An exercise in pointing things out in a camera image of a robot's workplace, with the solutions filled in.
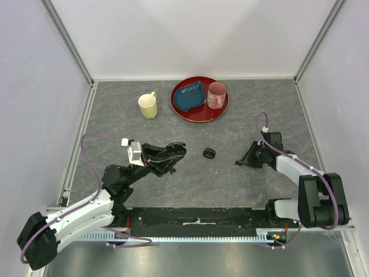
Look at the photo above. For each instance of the slotted cable duct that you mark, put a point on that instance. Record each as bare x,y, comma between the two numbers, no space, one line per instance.
111,237

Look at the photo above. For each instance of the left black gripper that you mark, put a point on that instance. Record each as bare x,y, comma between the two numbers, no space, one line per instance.
159,165

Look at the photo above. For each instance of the black oval charging case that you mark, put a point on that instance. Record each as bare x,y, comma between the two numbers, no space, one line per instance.
176,148

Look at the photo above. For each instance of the aluminium frame post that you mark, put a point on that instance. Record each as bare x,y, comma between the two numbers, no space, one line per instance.
322,33
60,27

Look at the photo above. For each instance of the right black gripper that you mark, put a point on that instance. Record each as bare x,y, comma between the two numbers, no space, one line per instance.
248,157

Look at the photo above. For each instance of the blue leaf-shaped dish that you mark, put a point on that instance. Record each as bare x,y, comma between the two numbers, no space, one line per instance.
189,96

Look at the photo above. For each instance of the black glossy charging case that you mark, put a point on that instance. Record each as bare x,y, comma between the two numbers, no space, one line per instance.
209,153

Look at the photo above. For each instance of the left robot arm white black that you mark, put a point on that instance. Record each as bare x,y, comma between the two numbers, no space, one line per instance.
43,237

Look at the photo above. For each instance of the yellow-green mug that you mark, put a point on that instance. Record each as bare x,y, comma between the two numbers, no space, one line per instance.
148,105

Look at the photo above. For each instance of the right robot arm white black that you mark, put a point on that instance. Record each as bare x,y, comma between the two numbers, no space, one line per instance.
321,198

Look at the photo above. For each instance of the left aluminium frame post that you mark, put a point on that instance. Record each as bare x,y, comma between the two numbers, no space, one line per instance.
60,27

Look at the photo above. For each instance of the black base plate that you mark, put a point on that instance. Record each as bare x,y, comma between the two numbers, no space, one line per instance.
201,222

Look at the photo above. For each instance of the right aluminium frame post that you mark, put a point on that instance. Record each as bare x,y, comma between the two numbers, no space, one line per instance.
322,33

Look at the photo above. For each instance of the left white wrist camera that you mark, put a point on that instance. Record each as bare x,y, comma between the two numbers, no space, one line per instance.
134,151

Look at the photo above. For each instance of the pink patterned mug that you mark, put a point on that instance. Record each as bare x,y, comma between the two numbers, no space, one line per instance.
216,95

